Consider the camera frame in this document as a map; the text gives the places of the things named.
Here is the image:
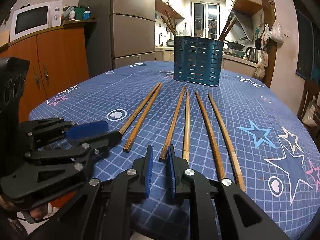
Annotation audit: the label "black wok on stove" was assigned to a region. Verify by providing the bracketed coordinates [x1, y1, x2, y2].
[223, 40, 245, 51]

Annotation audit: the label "orange wooden cabinet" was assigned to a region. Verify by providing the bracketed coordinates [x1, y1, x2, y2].
[1, 20, 96, 122]

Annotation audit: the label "teal perforated utensil holder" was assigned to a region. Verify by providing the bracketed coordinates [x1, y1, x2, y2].
[174, 36, 223, 86]

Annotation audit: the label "silver refrigerator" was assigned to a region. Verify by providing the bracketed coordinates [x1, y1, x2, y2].
[79, 0, 155, 77]

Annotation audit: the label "red plastic bag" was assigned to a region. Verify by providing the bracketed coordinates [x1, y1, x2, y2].
[50, 191, 75, 209]

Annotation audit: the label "white microwave oven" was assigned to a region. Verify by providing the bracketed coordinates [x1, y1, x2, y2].
[9, 0, 62, 42]

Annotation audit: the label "person's left hand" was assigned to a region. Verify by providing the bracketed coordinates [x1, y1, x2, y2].
[0, 196, 48, 220]

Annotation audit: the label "range hood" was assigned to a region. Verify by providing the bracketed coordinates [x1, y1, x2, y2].
[230, 10, 253, 42]

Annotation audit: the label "green container on cabinet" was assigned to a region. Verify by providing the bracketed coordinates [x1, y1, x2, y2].
[74, 7, 86, 20]

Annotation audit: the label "kitchen window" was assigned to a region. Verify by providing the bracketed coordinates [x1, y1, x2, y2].
[191, 2, 220, 39]

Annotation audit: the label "blue star-pattern tablecloth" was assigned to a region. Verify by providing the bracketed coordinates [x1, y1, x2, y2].
[29, 61, 319, 239]

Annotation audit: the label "white hanging plastic bag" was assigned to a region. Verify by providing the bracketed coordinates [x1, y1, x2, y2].
[270, 20, 284, 43]

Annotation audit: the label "wooden chair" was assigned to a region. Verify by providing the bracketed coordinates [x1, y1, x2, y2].
[297, 80, 320, 131]

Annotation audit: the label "steel electric kettle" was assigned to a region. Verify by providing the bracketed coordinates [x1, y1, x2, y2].
[245, 47, 258, 63]

